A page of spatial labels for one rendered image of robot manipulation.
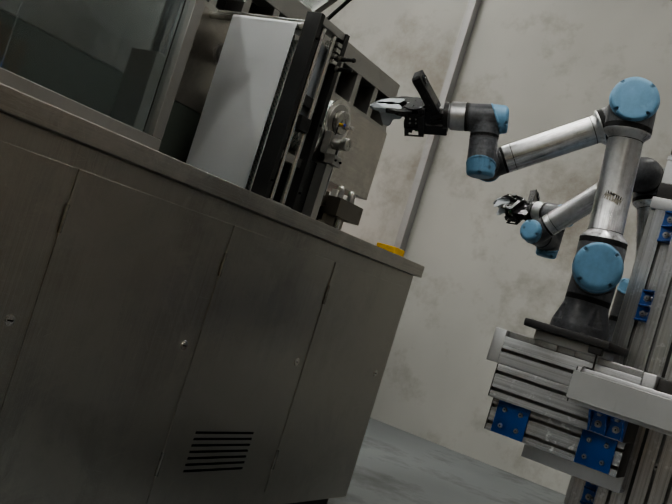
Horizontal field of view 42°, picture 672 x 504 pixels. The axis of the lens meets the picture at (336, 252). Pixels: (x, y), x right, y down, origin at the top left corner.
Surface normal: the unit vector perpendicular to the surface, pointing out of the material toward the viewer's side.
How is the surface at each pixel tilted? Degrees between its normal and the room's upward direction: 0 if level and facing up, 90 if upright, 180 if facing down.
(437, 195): 90
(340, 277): 90
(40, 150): 90
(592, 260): 98
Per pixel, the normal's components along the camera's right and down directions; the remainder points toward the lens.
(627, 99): -0.22, -0.25
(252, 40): -0.48, -0.18
